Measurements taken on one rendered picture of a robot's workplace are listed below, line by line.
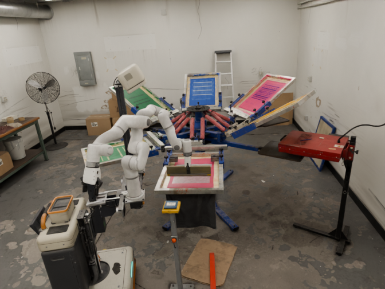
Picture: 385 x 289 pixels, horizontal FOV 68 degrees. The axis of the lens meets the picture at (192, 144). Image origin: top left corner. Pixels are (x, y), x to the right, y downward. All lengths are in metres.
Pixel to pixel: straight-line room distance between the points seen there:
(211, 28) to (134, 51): 1.82
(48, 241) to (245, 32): 5.68
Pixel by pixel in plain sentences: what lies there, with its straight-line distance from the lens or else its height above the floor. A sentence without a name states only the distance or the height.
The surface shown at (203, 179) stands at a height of 0.95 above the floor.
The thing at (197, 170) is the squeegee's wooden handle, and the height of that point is 1.11.
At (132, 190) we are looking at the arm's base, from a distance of 2.08.
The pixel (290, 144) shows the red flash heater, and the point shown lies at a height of 1.10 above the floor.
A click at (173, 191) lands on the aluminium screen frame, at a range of 2.44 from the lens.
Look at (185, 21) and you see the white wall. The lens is 6.83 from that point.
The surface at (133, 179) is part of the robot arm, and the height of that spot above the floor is 1.29.
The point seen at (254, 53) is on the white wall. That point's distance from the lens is 6.85.
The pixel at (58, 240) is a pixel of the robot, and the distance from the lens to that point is 2.38.
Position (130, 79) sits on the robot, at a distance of 1.99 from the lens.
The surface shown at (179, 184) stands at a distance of 2.58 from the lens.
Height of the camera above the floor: 2.23
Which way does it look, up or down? 22 degrees down
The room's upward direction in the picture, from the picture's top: 4 degrees counter-clockwise
